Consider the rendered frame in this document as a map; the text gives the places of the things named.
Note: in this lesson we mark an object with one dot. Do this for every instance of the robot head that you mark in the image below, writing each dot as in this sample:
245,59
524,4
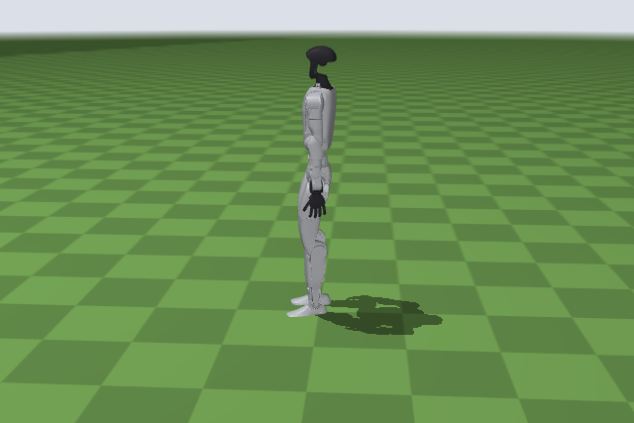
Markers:
321,55

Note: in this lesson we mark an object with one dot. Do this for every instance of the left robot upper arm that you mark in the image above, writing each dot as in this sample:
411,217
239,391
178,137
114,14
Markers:
314,104

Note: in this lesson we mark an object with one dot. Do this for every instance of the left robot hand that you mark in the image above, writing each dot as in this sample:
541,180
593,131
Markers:
316,201

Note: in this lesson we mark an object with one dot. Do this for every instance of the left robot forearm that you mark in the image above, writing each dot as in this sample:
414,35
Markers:
315,163

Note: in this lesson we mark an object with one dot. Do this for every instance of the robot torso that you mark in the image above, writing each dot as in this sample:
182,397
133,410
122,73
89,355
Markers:
328,116

